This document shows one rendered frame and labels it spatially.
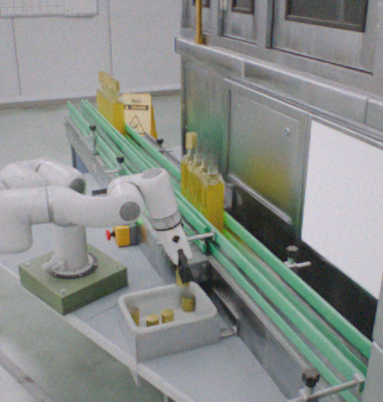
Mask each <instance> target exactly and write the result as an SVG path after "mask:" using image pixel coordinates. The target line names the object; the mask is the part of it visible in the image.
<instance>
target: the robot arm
mask: <svg viewBox="0 0 383 402"><path fill-rule="evenodd" d="M85 191H86V181H85V177H84V176H83V174H82V173H81V172H80V171H78V170H77V169H76V168H74V167H71V166H69V165H67V164H66V163H62V162H58V161H56V160H53V159H51V158H42V159H36V160H30V161H24V162H15V163H12V164H9V165H6V166H4V168H3V169H2V170H1V172H0V254H19V253H23V252H25V251H27V250H29V249H31V248H32V246H33V236H32V228H31V226H32V225H33V224H42V223H51V224H52V234H53V243H54V253H55V254H54V255H52V256H51V259H50V261H49V262H47V263H45V264H43V265H42V266H41V267H42V269H43V270H47V269H50V268H51V271H53V272H55V273H56V274H59V275H80V274H82V273H85V272H86V271H87V270H89V269H90V268H91V267H92V264H93V259H92V257H91V256H89V255H88V254H87V245H86V231H85V226H88V227H95V228H106V227H114V226H121V225H126V224H130V223H134V222H136V221H137V220H140V219H141V218H142V215H143V213H144V205H145V207H146V210H147V214H148V216H149V219H150V221H151V223H152V227H153V229H154V230H155V231H158V232H159V234H160V236H161V242H162V245H163V247H164V249H165V251H166V252H167V254H168V255H169V257H170V259H171V260H172V262H174V263H173V266H174V269H175V272H176V274H177V271H176V269H177V267H178V270H179V271H178V274H179V277H180V279H181V282H182V284H185V283H188V282H190V281H192V280H194V278H193V276H192V272H191V269H190V267H189V264H188V262H187V258H188V259H192V258H193V255H192V252H191V250H190V247H189V245H188V242H187V239H186V236H185V233H184V232H183V230H182V225H181V222H182V215H181V212H180V210H179V206H178V201H177V199H176V196H175V193H174V190H173V187H172V184H171V181H170V176H169V174H168V172H167V171H165V170H164V169H162V168H154V169H150V170H147V171H145V172H143V173H141V174H136V175H131V176H125V177H121V178H118V179H114V180H112V181H111V182H110V183H109V185H108V188H107V195H108V196H107V197H87V196H86V195H85ZM186 257H187V258H186ZM180 266H181V267H180Z"/></svg>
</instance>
